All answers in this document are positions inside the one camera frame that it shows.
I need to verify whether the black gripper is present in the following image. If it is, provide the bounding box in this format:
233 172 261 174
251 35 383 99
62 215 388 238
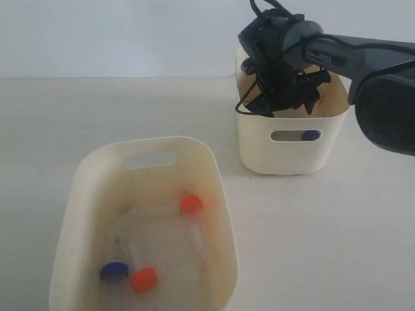
243 58 331 117

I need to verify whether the small cream plastic bin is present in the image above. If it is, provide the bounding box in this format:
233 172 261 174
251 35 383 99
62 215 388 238
235 48 350 176

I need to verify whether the blue-capped clear tube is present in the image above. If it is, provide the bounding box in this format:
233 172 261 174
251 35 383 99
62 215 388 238
270 130 321 142
99 262 128 282

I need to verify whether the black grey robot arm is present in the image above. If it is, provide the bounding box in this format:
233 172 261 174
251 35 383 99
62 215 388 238
238 8 414 156

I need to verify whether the large cream plastic bin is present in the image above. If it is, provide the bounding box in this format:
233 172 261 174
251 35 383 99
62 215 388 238
49 137 239 310

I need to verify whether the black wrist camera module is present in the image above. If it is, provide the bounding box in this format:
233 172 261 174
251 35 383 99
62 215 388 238
238 17 265 65

